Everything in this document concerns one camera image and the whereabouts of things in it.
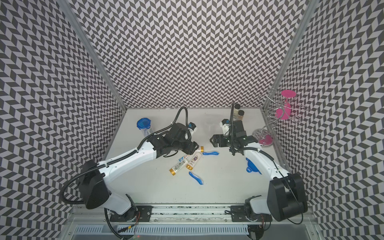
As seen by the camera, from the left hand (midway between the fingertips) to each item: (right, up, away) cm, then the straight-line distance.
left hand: (193, 145), depth 79 cm
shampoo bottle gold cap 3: (0, -11, +10) cm, 14 cm away
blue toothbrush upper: (+11, -7, +14) cm, 20 cm away
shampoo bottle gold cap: (+5, -5, +15) cm, 17 cm away
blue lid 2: (-32, +12, +15) cm, 38 cm away
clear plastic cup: (+11, +11, +17) cm, 23 cm away
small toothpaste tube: (-8, -11, +12) cm, 18 cm away
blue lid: (+35, -15, +10) cm, 39 cm away
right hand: (+14, +1, +5) cm, 14 cm away
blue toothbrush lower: (+2, -20, +5) cm, 21 cm away
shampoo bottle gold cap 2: (-12, -16, +6) cm, 21 cm away
